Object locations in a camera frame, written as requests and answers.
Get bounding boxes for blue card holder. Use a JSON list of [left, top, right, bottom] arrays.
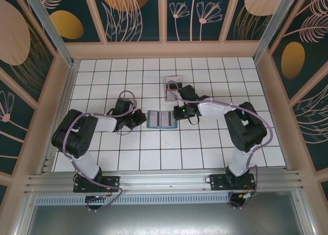
[[147, 109, 178, 129]]

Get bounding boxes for clear plastic card box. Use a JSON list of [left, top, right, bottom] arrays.
[[163, 75, 184, 103]]

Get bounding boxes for grey metal sheet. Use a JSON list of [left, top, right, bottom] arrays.
[[25, 191, 317, 235]]

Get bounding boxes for small green circuit board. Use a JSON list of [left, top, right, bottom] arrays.
[[240, 192, 257, 202]]

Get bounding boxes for aluminium side rail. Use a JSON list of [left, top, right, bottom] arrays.
[[38, 63, 79, 175]]

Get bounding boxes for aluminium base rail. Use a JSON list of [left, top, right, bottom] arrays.
[[24, 170, 305, 196]]

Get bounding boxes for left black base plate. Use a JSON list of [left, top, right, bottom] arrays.
[[73, 175, 121, 194]]

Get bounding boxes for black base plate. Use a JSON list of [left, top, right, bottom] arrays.
[[209, 173, 257, 192], [73, 175, 121, 194]]

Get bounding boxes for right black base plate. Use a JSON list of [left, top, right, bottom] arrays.
[[209, 173, 257, 192]]

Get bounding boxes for slotted grey cable duct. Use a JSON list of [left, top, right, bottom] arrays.
[[34, 195, 231, 206]]

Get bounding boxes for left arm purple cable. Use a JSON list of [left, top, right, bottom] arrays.
[[62, 90, 136, 212]]

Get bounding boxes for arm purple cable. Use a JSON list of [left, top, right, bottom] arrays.
[[165, 80, 273, 210], [62, 90, 136, 212]]

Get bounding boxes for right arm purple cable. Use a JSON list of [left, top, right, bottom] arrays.
[[165, 80, 273, 210]]

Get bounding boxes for aluminium frame post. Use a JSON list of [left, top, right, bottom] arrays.
[[252, 0, 299, 65], [22, 0, 77, 68]]

